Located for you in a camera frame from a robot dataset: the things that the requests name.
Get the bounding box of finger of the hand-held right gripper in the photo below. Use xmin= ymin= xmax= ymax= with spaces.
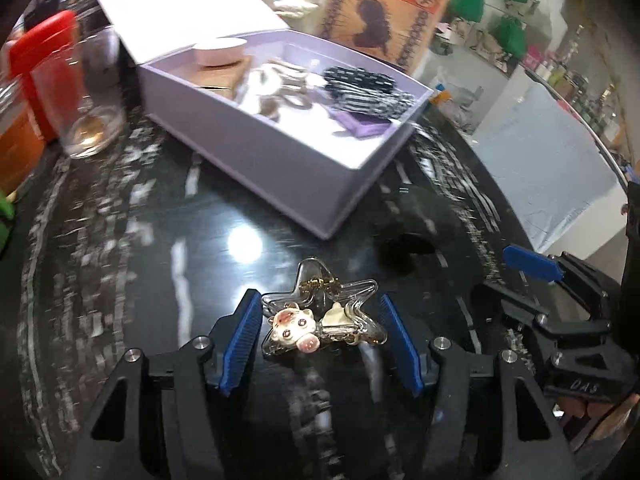
xmin=502 ymin=244 xmax=601 ymax=311
xmin=470 ymin=282 xmax=613 ymax=343

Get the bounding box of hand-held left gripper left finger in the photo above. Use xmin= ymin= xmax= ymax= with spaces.
xmin=75 ymin=289 xmax=263 ymax=480

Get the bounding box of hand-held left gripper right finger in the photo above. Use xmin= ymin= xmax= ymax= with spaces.
xmin=378 ymin=294 xmax=583 ymax=480

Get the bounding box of clear star keychain with cat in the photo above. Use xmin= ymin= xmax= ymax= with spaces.
xmin=260 ymin=258 xmax=388 ymax=358

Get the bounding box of lilac cardboard box with lid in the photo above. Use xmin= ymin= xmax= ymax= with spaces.
xmin=95 ymin=0 xmax=435 ymax=240

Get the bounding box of black white checkered hair tie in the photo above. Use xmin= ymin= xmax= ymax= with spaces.
xmin=350 ymin=90 xmax=416 ymax=123

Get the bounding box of pearl white hair claw clip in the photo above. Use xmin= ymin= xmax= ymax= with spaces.
xmin=267 ymin=57 xmax=310 ymax=86
xmin=239 ymin=69 xmax=315 ymax=122

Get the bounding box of black polka dot scrunchie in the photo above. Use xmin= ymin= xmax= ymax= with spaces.
xmin=322 ymin=65 xmax=396 ymax=95

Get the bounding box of pink round compact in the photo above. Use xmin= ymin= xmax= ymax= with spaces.
xmin=194 ymin=37 xmax=248 ymax=67

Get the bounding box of person's right hand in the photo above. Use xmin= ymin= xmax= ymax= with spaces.
xmin=552 ymin=394 xmax=640 ymax=441

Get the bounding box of white cloth covered table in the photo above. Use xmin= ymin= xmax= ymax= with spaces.
xmin=470 ymin=67 xmax=631 ymax=261

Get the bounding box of white plastic bag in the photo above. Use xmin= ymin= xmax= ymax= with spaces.
xmin=425 ymin=82 xmax=483 ymax=133

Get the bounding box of small purple box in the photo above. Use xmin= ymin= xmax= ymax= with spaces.
xmin=330 ymin=107 xmax=393 ymax=140

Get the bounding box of brown wooden block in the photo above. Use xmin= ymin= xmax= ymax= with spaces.
xmin=192 ymin=57 xmax=251 ymax=92

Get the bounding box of green label dark jar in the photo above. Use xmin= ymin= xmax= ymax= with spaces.
xmin=0 ymin=192 xmax=18 ymax=251

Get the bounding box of clear drinking glass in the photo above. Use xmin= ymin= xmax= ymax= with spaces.
xmin=55 ymin=25 xmax=128 ymax=160

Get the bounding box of brown printed paper bag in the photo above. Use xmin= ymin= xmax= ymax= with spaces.
xmin=320 ymin=0 xmax=458 ymax=73

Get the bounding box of orange label clear jar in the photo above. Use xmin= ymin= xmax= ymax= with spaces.
xmin=0 ymin=85 xmax=48 ymax=196

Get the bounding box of red plastic container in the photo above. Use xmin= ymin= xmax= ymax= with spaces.
xmin=7 ymin=10 xmax=83 ymax=143

